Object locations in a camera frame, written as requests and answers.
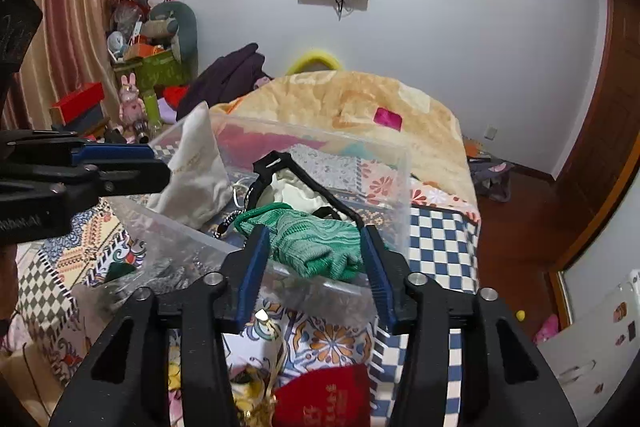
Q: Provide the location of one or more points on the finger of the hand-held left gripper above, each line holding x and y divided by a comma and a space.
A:
115, 152
135, 177

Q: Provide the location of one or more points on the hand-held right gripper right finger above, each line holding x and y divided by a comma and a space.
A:
379, 277

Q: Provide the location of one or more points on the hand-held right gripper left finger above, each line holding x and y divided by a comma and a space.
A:
252, 277

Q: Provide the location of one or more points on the clear plastic storage bin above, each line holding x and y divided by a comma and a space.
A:
200, 248

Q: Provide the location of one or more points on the green knit cloth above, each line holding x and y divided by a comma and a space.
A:
310, 242

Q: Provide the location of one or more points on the dark flat box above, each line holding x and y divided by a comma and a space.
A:
90, 122

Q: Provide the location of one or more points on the pink bunny toy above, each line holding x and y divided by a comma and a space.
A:
131, 102

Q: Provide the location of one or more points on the light green bottle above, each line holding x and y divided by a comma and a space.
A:
151, 107

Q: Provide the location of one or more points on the red box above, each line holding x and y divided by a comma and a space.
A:
80, 102

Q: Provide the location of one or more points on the red cloth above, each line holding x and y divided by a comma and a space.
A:
175, 96

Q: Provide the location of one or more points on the white cloth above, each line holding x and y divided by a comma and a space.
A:
295, 194

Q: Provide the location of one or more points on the green cardboard box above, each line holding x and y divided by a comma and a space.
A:
160, 69

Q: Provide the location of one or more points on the dark green cloth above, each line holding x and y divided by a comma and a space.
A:
122, 272

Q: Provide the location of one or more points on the gold foil ornament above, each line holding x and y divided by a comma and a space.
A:
252, 402

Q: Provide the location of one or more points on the pile of toys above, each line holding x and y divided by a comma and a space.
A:
127, 27

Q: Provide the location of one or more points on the dark purple clothing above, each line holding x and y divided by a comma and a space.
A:
225, 77

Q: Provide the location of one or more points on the red fabric pouch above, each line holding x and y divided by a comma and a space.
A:
320, 397

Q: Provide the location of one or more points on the grey green plush toy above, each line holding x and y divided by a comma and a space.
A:
182, 22

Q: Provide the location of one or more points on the small yellow ball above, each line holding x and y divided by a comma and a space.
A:
520, 315

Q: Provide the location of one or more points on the pink card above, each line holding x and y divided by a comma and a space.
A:
389, 118

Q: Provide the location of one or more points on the pink slipper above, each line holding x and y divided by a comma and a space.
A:
546, 329

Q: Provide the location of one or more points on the orange quilt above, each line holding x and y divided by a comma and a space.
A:
350, 97

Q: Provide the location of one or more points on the white cabinet with stickers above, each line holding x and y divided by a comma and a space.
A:
600, 347

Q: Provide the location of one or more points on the brown wooden door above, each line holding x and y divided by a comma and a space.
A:
600, 132

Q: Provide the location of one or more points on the white wall outlet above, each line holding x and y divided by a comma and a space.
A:
490, 132

